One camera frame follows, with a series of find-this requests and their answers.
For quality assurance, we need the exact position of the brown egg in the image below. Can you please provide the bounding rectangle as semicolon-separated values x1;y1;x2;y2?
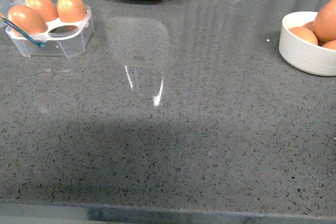
289;26;318;45
322;40;336;50
7;5;48;35
57;0;87;23
25;0;58;22
313;0;335;41
302;21;313;31

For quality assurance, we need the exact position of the clear plastic egg box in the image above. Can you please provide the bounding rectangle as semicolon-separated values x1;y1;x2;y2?
1;0;95;58

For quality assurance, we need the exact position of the brown egg in bowl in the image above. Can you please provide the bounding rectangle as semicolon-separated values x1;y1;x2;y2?
302;21;313;31
322;40;336;50
289;26;318;45

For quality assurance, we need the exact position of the blue rubber band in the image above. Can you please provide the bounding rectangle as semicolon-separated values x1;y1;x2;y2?
1;17;46;48

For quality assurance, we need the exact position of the white round bowl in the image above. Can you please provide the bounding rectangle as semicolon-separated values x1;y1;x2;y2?
279;12;335;77

